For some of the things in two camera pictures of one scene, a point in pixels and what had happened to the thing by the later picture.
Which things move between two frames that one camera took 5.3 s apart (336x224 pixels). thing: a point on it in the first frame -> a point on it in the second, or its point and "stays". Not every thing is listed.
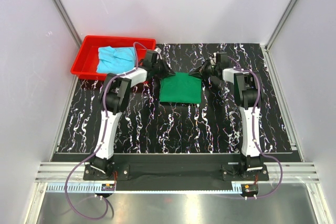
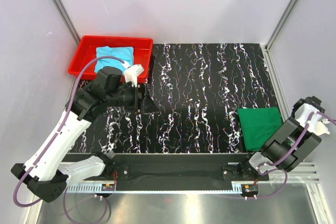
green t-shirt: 181,87 -> 259,125
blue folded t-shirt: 112,60 stays
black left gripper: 166,71 -> 144,105
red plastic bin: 85,63 stays
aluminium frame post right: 292,2 stays
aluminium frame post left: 59,7 stays
